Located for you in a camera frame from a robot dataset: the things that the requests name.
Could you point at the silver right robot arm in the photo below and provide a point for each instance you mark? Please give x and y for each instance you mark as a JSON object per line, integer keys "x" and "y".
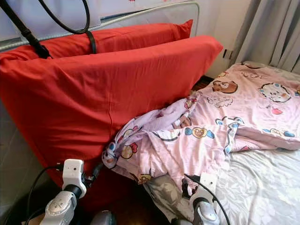
{"x": 204, "y": 213}

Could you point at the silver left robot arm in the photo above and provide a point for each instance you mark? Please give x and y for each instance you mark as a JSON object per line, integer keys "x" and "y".
{"x": 61, "y": 208}

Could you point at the grey robot left leg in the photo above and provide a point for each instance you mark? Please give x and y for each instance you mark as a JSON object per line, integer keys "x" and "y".
{"x": 102, "y": 218}

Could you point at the pink cartoon print blanket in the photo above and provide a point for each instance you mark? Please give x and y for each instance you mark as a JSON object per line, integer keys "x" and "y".
{"x": 215, "y": 140}

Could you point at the bed with beige floral sheet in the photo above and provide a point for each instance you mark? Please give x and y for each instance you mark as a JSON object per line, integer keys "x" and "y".
{"x": 262, "y": 187}

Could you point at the large red covered cushion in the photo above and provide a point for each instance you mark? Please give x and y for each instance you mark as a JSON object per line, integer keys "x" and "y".
{"x": 103, "y": 89}

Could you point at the thin red covered cushion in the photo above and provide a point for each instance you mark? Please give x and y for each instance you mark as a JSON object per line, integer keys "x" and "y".
{"x": 140, "y": 40}

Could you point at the grey striped curtain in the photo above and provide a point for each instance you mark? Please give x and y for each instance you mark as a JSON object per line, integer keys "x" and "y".
{"x": 272, "y": 33}

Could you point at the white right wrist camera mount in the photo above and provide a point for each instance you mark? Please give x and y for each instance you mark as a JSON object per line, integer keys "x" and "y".
{"x": 207, "y": 185}

